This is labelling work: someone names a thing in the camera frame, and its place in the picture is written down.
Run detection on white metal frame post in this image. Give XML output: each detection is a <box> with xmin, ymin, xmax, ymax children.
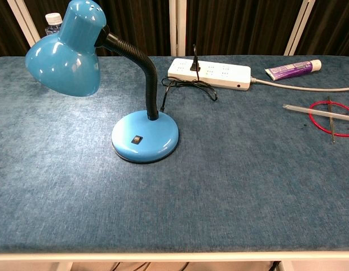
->
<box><xmin>168</xmin><ymin>0</ymin><xmax>187</xmax><ymax>56</ymax></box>
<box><xmin>7</xmin><ymin>0</ymin><xmax>41</xmax><ymax>48</ymax></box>
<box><xmin>284</xmin><ymin>0</ymin><xmax>318</xmax><ymax>56</ymax></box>

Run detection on purple and white toothpaste tube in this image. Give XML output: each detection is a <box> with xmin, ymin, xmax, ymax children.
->
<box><xmin>264</xmin><ymin>59</ymin><xmax>323</xmax><ymax>82</ymax></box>

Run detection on clear glass tube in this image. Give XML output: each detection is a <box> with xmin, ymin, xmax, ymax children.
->
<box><xmin>282</xmin><ymin>103</ymin><xmax>349</xmax><ymax>123</ymax></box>

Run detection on grey power strip cable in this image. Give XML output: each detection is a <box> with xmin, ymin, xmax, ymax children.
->
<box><xmin>250</xmin><ymin>77</ymin><xmax>349</xmax><ymax>93</ymax></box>

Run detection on blue gooseneck desk lamp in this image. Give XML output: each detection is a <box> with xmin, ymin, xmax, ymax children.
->
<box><xmin>24</xmin><ymin>0</ymin><xmax>180</xmax><ymax>164</ymax></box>

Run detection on red wire ring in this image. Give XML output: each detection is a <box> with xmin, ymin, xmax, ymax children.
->
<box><xmin>308</xmin><ymin>100</ymin><xmax>349</xmax><ymax>138</ymax></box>

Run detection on white power strip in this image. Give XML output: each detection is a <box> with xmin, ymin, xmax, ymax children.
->
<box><xmin>167</xmin><ymin>58</ymin><xmax>252</xmax><ymax>92</ymax></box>

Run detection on blue fabric table cover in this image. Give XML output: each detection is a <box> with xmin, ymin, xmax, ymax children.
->
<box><xmin>0</xmin><ymin>55</ymin><xmax>349</xmax><ymax>254</ymax></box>

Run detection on black lamp power cord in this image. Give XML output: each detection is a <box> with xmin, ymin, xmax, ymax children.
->
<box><xmin>160</xmin><ymin>44</ymin><xmax>219</xmax><ymax>113</ymax></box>

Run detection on thin metal rod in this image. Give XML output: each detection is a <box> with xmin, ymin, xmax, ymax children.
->
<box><xmin>327</xmin><ymin>95</ymin><xmax>336</xmax><ymax>145</ymax></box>

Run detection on clear plastic water bottle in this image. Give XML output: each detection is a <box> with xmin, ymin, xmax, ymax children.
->
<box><xmin>44</xmin><ymin>12</ymin><xmax>63</xmax><ymax>37</ymax></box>

